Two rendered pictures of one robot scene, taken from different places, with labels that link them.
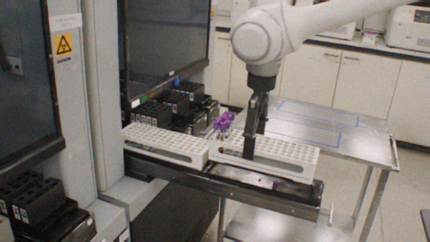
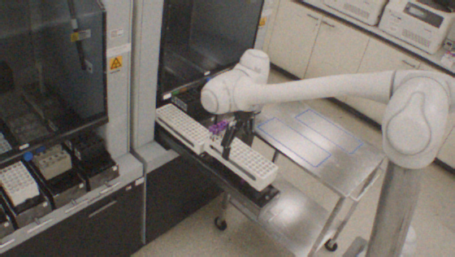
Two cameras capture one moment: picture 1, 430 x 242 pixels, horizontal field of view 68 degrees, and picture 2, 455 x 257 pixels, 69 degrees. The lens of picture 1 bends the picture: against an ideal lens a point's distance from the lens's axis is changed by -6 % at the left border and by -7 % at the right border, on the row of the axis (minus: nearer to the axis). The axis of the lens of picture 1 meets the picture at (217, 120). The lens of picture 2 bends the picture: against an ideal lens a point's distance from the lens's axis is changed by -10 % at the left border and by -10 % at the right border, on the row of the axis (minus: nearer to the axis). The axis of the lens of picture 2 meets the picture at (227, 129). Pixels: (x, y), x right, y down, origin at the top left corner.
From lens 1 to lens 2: 0.62 m
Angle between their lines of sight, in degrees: 18
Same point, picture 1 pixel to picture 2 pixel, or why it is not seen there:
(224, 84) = (304, 59)
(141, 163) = (164, 136)
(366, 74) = not seen: hidden behind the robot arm
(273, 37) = (221, 103)
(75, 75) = (122, 80)
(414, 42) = not seen: outside the picture
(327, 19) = (262, 98)
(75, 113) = (119, 101)
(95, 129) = (134, 110)
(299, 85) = not seen: hidden behind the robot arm
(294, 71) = (370, 67)
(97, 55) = (140, 66)
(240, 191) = (217, 178)
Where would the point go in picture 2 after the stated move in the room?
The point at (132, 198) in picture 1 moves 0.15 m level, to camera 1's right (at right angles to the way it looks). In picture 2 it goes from (150, 158) to (180, 172)
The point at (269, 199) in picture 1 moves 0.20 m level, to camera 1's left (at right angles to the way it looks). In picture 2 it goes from (232, 189) to (187, 170)
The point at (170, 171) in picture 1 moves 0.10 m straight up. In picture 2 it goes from (180, 148) to (182, 129)
